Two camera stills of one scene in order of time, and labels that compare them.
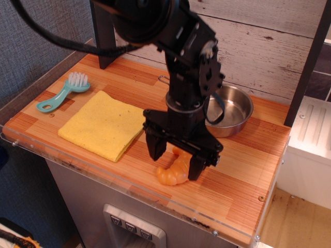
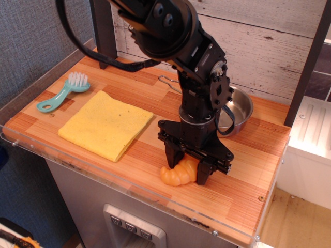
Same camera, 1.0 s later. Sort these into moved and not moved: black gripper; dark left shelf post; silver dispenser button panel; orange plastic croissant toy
Moved: black gripper
Not moved: dark left shelf post; orange plastic croissant toy; silver dispenser button panel
